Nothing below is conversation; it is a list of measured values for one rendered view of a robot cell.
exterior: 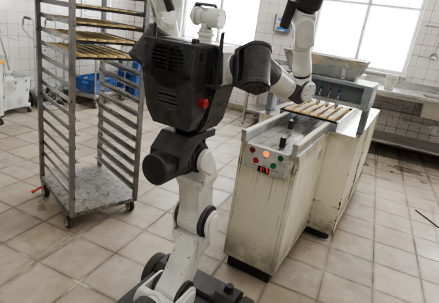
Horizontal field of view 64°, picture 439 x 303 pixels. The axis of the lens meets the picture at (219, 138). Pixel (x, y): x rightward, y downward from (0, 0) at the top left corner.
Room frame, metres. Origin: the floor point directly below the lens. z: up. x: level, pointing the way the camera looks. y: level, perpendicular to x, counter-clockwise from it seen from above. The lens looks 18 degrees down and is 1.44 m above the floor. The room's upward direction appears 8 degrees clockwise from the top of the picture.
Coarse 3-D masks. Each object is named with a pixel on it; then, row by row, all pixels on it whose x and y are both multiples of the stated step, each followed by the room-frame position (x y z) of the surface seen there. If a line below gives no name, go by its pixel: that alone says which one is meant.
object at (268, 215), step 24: (288, 120) 2.43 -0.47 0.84; (264, 144) 1.81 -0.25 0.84; (288, 144) 1.88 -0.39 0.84; (312, 144) 1.94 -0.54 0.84; (240, 168) 1.84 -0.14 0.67; (288, 168) 1.72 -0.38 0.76; (312, 168) 2.05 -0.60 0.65; (240, 192) 1.83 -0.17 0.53; (264, 192) 1.77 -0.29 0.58; (288, 192) 1.71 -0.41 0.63; (312, 192) 2.22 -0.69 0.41; (240, 216) 1.82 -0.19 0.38; (264, 216) 1.75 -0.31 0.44; (288, 216) 1.74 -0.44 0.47; (240, 240) 1.81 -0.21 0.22; (264, 240) 1.74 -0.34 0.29; (288, 240) 1.86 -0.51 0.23; (240, 264) 1.82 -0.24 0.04; (264, 264) 1.73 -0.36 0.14
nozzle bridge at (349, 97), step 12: (324, 84) 2.45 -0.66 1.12; (336, 84) 2.41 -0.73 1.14; (348, 84) 2.29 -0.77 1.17; (360, 84) 2.27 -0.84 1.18; (372, 84) 2.37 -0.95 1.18; (324, 96) 2.42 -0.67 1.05; (348, 96) 2.37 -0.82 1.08; (360, 96) 2.33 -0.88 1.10; (372, 96) 2.31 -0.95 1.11; (360, 108) 2.24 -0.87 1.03; (360, 120) 2.33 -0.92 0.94; (360, 132) 2.32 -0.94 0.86
